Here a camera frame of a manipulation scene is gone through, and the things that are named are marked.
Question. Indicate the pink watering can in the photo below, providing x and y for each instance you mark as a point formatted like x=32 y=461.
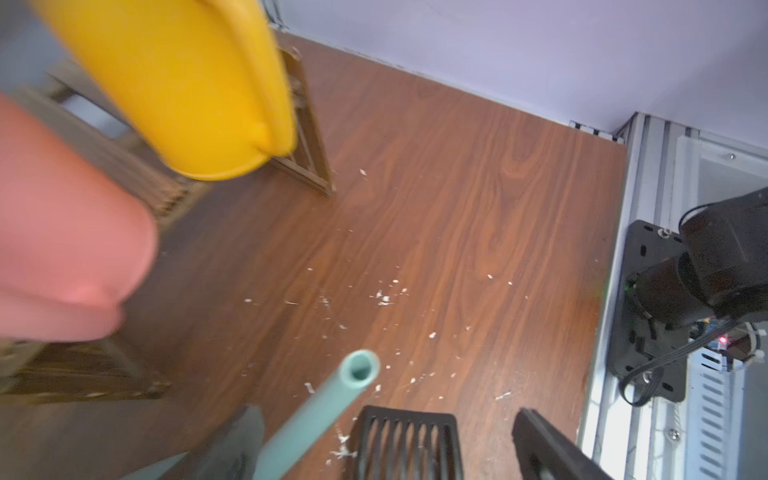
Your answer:
x=74 y=245

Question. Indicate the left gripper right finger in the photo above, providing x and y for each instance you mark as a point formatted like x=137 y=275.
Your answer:
x=543 y=452

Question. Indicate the black plastic sifting scoop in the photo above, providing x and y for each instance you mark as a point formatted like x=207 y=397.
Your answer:
x=392 y=443

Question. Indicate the brown wooden slatted shelf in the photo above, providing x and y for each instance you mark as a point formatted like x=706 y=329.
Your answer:
x=109 y=369

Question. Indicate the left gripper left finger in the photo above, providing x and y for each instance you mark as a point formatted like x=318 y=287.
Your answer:
x=231 y=452

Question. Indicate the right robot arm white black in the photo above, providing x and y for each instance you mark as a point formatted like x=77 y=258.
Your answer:
x=721 y=272

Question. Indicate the sage green watering can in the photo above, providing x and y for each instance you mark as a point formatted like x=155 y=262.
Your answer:
x=306 y=425

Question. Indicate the right small circuit board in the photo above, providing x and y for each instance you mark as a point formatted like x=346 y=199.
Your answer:
x=738 y=349

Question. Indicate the yellow watering can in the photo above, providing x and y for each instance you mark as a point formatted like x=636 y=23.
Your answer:
x=203 y=82

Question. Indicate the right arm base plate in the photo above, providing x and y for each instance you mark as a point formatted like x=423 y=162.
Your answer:
x=636 y=340

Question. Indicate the aluminium mounting rail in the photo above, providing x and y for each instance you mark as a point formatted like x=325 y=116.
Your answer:
x=678 y=385

